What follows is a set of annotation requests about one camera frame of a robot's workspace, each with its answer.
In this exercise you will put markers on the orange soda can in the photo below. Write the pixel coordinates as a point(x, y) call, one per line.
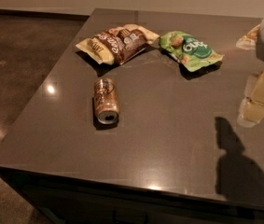
point(106, 107)

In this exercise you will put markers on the pale yellow snack bag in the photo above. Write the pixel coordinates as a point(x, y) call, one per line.
point(248, 41)

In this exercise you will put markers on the green snack bag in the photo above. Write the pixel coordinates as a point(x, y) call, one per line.
point(189, 50)

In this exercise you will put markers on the brown and cream snack bag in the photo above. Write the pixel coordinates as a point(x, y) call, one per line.
point(116, 46)

